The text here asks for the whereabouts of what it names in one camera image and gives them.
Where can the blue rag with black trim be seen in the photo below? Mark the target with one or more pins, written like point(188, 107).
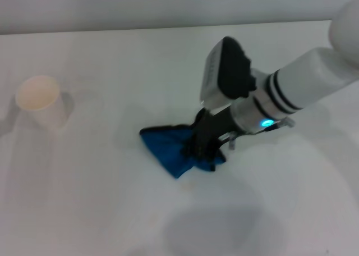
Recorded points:
point(165, 149)

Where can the white paper cup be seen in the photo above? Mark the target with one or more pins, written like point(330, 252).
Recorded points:
point(39, 96)

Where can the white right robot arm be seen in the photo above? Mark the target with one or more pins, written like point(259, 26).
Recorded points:
point(303, 82)

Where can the white and black right wrist camera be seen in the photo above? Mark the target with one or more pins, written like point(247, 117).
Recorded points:
point(230, 70)

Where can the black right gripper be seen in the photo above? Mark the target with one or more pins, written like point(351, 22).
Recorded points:
point(213, 127)

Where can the small silver metal bracket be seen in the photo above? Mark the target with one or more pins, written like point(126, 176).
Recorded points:
point(231, 141)

